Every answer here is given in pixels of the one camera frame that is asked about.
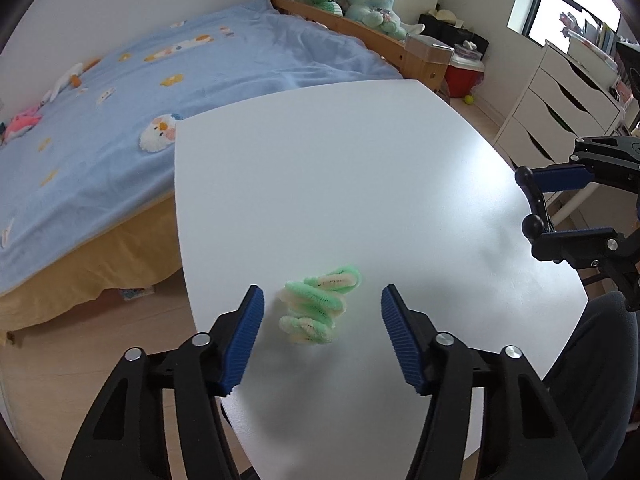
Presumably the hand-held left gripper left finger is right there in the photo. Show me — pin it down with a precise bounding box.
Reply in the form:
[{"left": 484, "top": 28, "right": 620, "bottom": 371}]
[{"left": 60, "top": 284, "right": 265, "bottom": 480}]

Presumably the window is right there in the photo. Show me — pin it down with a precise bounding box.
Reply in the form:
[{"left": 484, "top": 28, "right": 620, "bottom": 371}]
[{"left": 507, "top": 0, "right": 632, "bottom": 52}]

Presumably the pink plush toy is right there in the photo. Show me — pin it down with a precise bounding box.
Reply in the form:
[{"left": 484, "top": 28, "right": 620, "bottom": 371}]
[{"left": 0, "top": 107, "right": 44, "bottom": 144}]

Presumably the red cooler box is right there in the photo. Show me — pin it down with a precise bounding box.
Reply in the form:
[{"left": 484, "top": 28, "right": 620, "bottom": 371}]
[{"left": 443, "top": 47, "right": 486, "bottom": 99}]

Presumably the colourful book under bed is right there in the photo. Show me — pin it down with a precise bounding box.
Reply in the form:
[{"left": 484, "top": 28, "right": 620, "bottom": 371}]
[{"left": 119, "top": 285, "right": 157, "bottom": 302}]

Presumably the row of books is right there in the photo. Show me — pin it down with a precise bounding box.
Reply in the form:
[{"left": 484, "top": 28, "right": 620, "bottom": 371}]
[{"left": 559, "top": 9, "right": 632, "bottom": 72}]

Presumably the clear plastic box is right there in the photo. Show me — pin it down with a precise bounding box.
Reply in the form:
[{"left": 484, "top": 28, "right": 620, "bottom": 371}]
[{"left": 404, "top": 34, "right": 454, "bottom": 64}]

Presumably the white metal tube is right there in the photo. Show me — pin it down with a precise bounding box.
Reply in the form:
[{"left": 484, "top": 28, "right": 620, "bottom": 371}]
[{"left": 548, "top": 182, "right": 602, "bottom": 224}]

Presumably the beige bed skirt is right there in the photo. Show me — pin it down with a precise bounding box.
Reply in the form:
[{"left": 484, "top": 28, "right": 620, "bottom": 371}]
[{"left": 0, "top": 199, "right": 187, "bottom": 334}]

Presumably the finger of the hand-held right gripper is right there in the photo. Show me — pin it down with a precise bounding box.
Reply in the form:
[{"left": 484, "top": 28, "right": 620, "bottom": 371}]
[
  {"left": 531, "top": 226, "right": 640, "bottom": 312},
  {"left": 532, "top": 135, "right": 640, "bottom": 194}
]

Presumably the mint unicorn plush toy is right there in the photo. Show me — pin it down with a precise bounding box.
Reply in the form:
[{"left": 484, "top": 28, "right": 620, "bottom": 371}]
[{"left": 344, "top": 0, "right": 427, "bottom": 42}]

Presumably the bed with blue blanket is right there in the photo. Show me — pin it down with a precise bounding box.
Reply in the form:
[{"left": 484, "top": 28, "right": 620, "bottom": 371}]
[{"left": 0, "top": 0, "right": 404, "bottom": 297}]

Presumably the white drawer cabinet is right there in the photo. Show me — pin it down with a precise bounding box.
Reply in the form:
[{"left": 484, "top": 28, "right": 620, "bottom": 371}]
[{"left": 494, "top": 39, "right": 640, "bottom": 222}]

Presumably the person's dark trouser leg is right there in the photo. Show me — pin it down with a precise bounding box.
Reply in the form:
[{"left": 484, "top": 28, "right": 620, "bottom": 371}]
[{"left": 542, "top": 289, "right": 640, "bottom": 480}]

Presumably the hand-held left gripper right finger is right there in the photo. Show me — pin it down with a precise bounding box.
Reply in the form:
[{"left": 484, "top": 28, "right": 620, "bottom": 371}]
[{"left": 381, "top": 284, "right": 587, "bottom": 480}]

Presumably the white goose plush toy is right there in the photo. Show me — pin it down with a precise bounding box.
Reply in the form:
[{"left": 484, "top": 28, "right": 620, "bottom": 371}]
[{"left": 39, "top": 57, "right": 102, "bottom": 107}]

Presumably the green fuzzy kiwi ornament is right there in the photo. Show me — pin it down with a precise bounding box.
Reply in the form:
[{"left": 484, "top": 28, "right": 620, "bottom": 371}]
[{"left": 278, "top": 263, "right": 363, "bottom": 346}]

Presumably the wooden bed frame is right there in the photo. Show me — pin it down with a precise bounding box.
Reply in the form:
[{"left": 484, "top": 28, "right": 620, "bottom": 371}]
[{"left": 264, "top": 0, "right": 452, "bottom": 94}]

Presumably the black bag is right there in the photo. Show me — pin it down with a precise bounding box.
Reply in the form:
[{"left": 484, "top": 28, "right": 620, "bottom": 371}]
[{"left": 418, "top": 9, "right": 491, "bottom": 57}]

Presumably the black ball-ended plastic bracket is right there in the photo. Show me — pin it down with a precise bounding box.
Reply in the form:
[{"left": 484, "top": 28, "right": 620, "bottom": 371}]
[{"left": 514, "top": 165, "right": 556, "bottom": 241}]

